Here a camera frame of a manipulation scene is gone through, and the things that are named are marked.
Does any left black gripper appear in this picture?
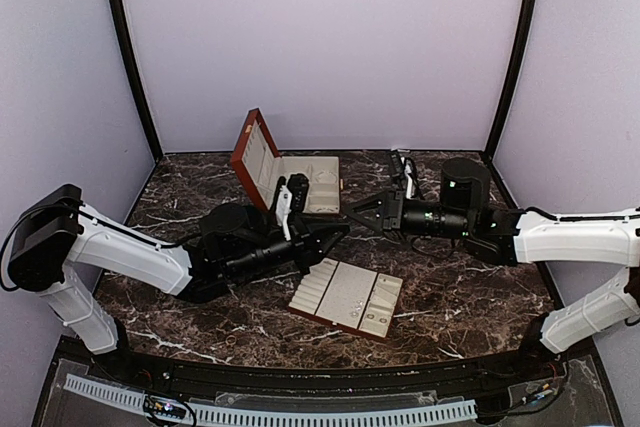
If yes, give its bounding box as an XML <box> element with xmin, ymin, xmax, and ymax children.
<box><xmin>226</xmin><ymin>213</ymin><xmax>350</xmax><ymax>282</ymax></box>

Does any red jewelry tray cream insert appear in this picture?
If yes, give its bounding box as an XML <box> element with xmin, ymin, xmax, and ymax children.
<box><xmin>288</xmin><ymin>259</ymin><xmax>403</xmax><ymax>340</ymax></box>

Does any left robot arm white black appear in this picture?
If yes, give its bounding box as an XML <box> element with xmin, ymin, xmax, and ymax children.
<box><xmin>1</xmin><ymin>184</ymin><xmax>350</xmax><ymax>383</ymax></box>

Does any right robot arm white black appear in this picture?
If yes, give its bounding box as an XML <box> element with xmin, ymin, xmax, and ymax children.
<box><xmin>343</xmin><ymin>157</ymin><xmax>639</xmax><ymax>381</ymax></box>

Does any red wooden jewelry box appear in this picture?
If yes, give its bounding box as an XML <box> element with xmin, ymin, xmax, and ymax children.
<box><xmin>231</xmin><ymin>108</ymin><xmax>348</xmax><ymax>229</ymax></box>

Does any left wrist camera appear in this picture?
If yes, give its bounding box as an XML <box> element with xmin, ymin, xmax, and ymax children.
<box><xmin>270</xmin><ymin>173</ymin><xmax>309</xmax><ymax>241</ymax></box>

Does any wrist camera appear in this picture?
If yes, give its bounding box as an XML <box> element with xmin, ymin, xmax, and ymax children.
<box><xmin>389</xmin><ymin>149</ymin><xmax>424</xmax><ymax>200</ymax></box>
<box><xmin>270</xmin><ymin>173</ymin><xmax>309</xmax><ymax>241</ymax></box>

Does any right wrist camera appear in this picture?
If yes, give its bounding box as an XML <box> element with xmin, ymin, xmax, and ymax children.
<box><xmin>389</xmin><ymin>149</ymin><xmax>424</xmax><ymax>200</ymax></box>

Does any white slotted cable duct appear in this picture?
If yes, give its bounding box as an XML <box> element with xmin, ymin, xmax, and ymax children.
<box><xmin>64</xmin><ymin>374</ymin><xmax>478</xmax><ymax>426</ymax></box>

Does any black front table rail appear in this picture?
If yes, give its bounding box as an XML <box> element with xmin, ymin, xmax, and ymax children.
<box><xmin>54</xmin><ymin>336</ymin><xmax>602</xmax><ymax>399</ymax></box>

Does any right black frame post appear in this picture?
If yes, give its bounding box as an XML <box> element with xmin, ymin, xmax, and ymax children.
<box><xmin>483</xmin><ymin>0</ymin><xmax>536</xmax><ymax>163</ymax></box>

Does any black frame post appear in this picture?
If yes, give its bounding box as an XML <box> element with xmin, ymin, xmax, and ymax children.
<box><xmin>108</xmin><ymin>0</ymin><xmax>164</xmax><ymax>162</ymax></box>
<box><xmin>483</xmin><ymin>0</ymin><xmax>536</xmax><ymax>163</ymax></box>

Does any left black frame post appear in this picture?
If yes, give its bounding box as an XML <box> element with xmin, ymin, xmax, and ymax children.
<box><xmin>108</xmin><ymin>0</ymin><xmax>164</xmax><ymax>162</ymax></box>

